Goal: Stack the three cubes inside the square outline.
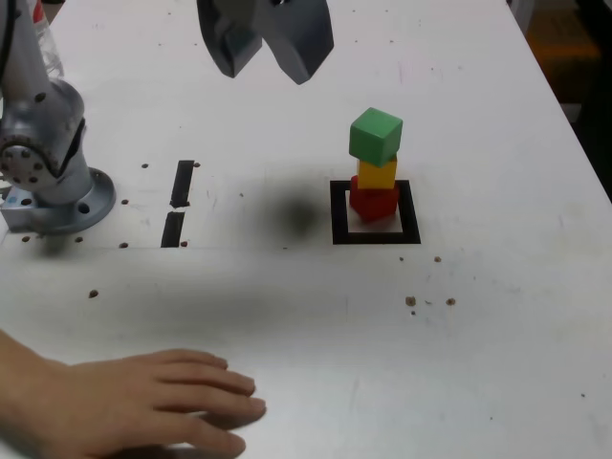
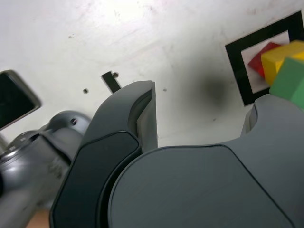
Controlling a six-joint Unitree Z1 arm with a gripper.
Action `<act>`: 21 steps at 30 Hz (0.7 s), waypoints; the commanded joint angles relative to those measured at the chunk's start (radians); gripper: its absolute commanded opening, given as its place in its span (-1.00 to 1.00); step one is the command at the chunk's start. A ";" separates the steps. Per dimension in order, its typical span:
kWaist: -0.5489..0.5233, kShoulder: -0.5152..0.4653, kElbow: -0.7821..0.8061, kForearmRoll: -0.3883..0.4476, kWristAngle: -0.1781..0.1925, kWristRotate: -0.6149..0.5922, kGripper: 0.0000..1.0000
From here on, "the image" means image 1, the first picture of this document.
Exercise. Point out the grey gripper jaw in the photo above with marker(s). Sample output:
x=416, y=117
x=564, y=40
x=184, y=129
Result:
x=227, y=38
x=301, y=38

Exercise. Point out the green cube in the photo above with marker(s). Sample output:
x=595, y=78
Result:
x=375, y=138

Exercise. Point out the yellow cube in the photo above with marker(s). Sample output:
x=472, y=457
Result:
x=378, y=174

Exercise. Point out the red cube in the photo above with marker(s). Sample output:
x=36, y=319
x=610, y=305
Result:
x=375, y=203

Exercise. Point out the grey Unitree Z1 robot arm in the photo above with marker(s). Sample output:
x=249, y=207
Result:
x=43, y=143

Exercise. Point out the black tape square outline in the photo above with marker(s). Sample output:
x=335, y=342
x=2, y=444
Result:
x=411, y=215

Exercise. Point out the person's hand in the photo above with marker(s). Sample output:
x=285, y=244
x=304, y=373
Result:
x=138, y=406

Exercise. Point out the black tape strip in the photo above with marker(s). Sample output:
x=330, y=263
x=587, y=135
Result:
x=184, y=181

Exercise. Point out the clear plastic bottle red label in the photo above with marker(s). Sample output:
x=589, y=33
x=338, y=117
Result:
x=48, y=43

